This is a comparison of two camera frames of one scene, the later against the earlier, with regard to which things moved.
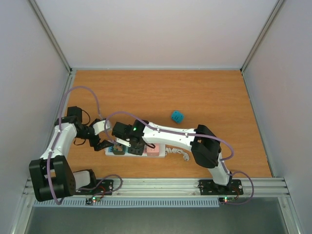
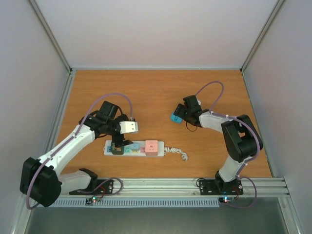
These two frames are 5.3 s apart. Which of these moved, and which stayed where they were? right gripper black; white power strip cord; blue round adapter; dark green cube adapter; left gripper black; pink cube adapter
Moved: left gripper black; right gripper black
Stayed: blue round adapter; pink cube adapter; white power strip cord; dark green cube adapter
